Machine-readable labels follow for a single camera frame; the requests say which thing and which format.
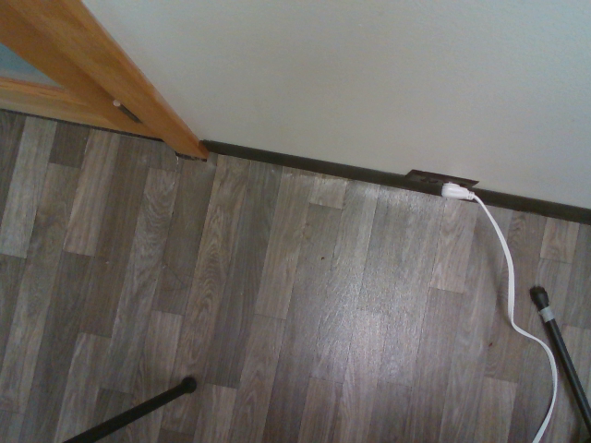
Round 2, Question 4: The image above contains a wooden door frame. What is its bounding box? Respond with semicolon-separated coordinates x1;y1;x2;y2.
0;0;210;161

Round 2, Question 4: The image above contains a wooden door with glass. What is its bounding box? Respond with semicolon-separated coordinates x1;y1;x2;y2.
0;42;161;139

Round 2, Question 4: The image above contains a dark wall outlet plate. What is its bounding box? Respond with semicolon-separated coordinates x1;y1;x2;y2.
404;169;480;188

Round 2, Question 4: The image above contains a white power cord with plug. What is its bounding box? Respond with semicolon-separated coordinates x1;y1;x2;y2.
440;182;559;443

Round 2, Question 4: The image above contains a black tripod leg with tape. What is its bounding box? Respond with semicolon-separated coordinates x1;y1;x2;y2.
528;286;591;431

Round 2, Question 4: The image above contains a dark baseboard strip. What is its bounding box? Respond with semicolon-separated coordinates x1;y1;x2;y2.
201;139;591;226

